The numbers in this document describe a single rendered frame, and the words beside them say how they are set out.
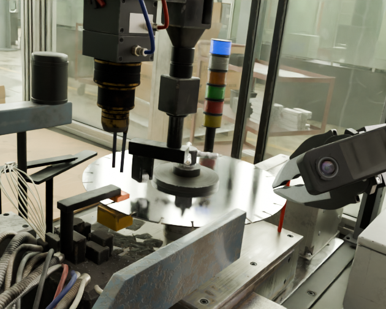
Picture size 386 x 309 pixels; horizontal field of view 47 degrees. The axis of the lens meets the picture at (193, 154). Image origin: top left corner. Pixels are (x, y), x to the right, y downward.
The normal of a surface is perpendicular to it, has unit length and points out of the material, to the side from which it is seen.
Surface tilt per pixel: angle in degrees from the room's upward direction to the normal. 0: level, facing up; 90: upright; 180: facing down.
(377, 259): 90
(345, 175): 59
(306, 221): 90
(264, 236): 0
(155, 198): 0
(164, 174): 5
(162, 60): 90
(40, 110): 90
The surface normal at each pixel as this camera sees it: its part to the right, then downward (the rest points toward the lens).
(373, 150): 0.11, -0.21
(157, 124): -0.60, 0.19
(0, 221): 0.10, -0.95
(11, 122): 0.79, 0.26
